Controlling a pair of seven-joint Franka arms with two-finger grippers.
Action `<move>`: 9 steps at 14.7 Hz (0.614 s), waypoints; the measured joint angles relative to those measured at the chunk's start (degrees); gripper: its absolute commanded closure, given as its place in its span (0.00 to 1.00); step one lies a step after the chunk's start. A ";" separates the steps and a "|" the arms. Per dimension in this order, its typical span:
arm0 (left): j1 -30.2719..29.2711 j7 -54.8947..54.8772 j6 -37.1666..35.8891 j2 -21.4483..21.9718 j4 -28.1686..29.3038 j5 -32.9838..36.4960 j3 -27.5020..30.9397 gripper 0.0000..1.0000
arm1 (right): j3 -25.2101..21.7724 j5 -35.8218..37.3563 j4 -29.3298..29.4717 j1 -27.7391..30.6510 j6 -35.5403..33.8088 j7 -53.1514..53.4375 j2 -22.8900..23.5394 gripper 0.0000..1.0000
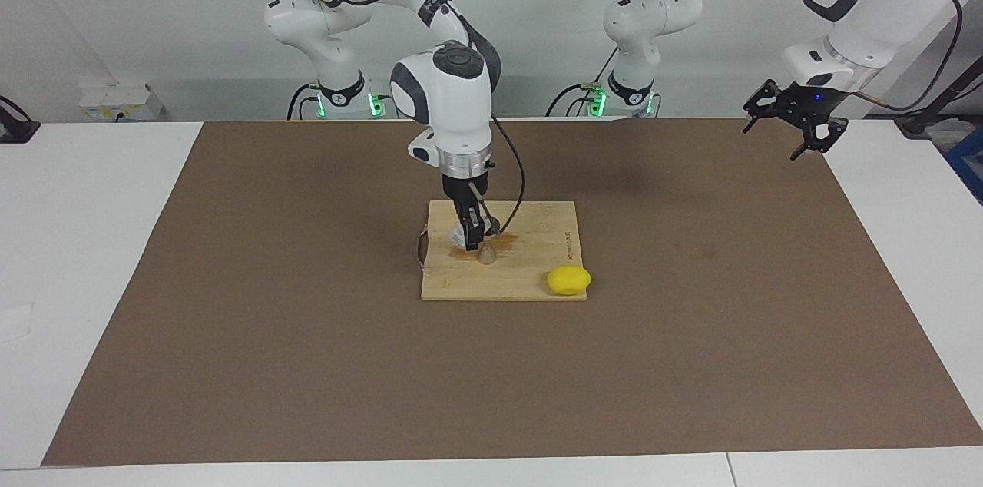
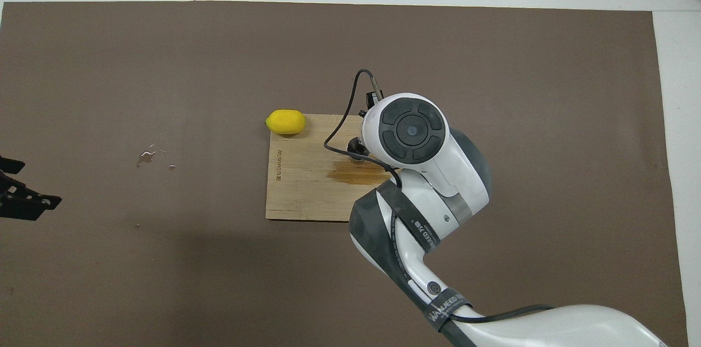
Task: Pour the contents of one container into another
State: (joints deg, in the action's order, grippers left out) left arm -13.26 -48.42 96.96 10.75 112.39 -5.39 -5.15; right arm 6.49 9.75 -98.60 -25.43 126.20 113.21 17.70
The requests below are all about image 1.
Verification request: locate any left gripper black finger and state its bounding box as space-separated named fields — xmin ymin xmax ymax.
xmin=790 ymin=116 xmax=850 ymax=162
xmin=742 ymin=79 xmax=782 ymax=134

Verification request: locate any steel double-cone jigger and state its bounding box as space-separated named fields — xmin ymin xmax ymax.
xmin=476 ymin=217 xmax=501 ymax=266

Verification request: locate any yellow lemon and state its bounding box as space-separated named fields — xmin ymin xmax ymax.
xmin=547 ymin=266 xmax=593 ymax=296

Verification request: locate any black tripod leg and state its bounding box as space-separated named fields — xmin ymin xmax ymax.
xmin=895 ymin=55 xmax=983 ymax=139

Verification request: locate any blue crate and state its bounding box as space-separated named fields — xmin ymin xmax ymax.
xmin=945 ymin=126 xmax=983 ymax=205

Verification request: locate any large brown table mat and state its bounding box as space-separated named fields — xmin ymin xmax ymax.
xmin=42 ymin=117 xmax=983 ymax=467

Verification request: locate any wooden cutting board, metal handle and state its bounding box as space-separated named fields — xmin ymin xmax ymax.
xmin=415 ymin=200 xmax=589 ymax=302

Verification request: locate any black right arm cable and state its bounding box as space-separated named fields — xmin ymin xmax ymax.
xmin=257 ymin=0 xmax=528 ymax=233

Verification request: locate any black base cable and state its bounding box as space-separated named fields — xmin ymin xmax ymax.
xmin=286 ymin=82 xmax=320 ymax=121
xmin=544 ymin=41 xmax=617 ymax=118

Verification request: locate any white wall socket box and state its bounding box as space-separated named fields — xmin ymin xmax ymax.
xmin=77 ymin=82 xmax=166 ymax=122

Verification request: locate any black clamp bracket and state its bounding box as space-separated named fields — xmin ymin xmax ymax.
xmin=0 ymin=95 xmax=41 ymax=144

